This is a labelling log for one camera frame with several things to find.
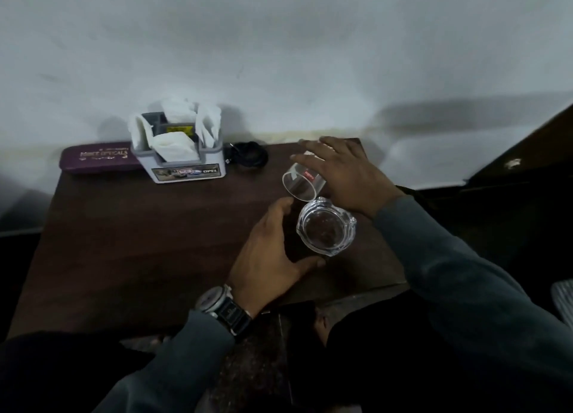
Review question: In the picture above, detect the person's right hand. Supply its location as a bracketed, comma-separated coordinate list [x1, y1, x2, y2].
[289, 135, 406, 220]

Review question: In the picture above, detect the person's left hand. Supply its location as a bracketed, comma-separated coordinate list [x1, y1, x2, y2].
[228, 196, 326, 318]

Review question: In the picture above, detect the clear drinking glass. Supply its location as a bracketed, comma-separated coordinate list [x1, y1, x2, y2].
[282, 150, 330, 203]

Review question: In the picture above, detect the clear glass ashtray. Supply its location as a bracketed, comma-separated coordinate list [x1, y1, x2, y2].
[295, 196, 358, 258]

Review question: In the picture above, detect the black cable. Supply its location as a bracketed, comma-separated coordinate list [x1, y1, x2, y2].
[223, 141, 269, 172]

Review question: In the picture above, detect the maroon spectacle case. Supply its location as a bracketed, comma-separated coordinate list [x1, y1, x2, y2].
[60, 141, 144, 175]

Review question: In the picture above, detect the person's left forearm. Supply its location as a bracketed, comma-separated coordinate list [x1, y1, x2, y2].
[94, 311, 236, 413]

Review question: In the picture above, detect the person's right forearm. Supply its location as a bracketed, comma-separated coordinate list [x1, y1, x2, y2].
[374, 195, 573, 413]

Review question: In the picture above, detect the black wristwatch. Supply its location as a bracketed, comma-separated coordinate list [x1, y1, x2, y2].
[195, 284, 254, 337]

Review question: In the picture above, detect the grey plastic organizer box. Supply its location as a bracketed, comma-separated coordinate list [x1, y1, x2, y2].
[130, 111, 227, 184]

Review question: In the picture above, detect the dark wooden cabinet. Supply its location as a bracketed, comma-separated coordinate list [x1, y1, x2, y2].
[465, 103, 573, 190]

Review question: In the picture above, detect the grey woven mat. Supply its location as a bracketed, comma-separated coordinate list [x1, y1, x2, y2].
[550, 279, 573, 328]

